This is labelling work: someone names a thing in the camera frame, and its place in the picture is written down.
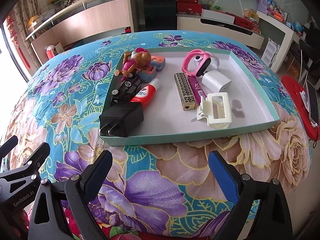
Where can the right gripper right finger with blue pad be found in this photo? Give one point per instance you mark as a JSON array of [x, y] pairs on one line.
[[272, 220]]

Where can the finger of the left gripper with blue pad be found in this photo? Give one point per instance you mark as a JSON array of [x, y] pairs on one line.
[[31, 165]]

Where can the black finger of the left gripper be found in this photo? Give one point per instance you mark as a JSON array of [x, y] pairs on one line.
[[6, 149]]

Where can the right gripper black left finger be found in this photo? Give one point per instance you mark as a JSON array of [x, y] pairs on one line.
[[48, 220]]

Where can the white hair claw clip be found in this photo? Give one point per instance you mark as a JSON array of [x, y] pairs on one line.
[[216, 109]]

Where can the black power adapter plug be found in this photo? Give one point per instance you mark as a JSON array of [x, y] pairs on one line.
[[121, 119]]

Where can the pink smart watch band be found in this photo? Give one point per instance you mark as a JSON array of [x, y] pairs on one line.
[[202, 60]]

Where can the pink brown toy puppy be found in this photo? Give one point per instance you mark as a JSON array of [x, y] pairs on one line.
[[138, 58]]

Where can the floral blue table cloth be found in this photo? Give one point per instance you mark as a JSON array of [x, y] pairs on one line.
[[166, 189]]

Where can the purple lighter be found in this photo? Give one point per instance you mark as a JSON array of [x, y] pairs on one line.
[[197, 89]]

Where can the teal cardboard box tray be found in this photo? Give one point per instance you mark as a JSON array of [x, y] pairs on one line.
[[159, 96]]

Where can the gold patterned lighter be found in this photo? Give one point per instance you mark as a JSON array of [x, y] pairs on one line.
[[186, 94]]

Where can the white charger cube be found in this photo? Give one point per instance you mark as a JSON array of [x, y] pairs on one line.
[[216, 81]]

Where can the red white paper bag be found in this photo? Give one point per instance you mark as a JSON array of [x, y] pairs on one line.
[[53, 50]]

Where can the red round stool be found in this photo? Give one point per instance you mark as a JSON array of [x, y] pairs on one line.
[[294, 89]]

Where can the black toy car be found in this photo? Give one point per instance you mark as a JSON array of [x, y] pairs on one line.
[[126, 90]]

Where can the smartphone on stool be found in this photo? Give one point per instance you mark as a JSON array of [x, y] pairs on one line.
[[312, 104]]

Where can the red white glue tube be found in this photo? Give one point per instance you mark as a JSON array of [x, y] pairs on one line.
[[146, 94]]

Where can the red hanging chinese ornament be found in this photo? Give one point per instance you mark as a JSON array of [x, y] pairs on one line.
[[14, 38]]

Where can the cream TV console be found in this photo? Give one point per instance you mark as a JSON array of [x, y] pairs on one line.
[[232, 31]]

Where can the white flat box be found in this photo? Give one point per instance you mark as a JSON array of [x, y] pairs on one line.
[[218, 16]]

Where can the curved wooden shelf desk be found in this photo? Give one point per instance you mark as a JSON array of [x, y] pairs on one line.
[[83, 19]]

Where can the red gift box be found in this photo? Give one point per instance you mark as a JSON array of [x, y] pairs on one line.
[[189, 8]]

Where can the black water dispenser cabinet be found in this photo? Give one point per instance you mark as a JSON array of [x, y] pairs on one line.
[[160, 15]]

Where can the white small camera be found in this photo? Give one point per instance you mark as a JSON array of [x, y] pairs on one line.
[[214, 64]]

